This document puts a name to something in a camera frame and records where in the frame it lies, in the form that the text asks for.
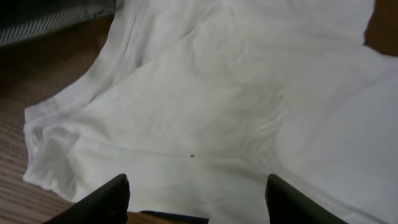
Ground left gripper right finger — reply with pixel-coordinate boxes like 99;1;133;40
265;174;347;224

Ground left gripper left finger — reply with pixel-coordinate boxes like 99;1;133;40
45;174;130;224

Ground white t-shirt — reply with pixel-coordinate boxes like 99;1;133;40
23;1;397;223

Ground grey folded garment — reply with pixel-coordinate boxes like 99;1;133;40
1;0;116;47

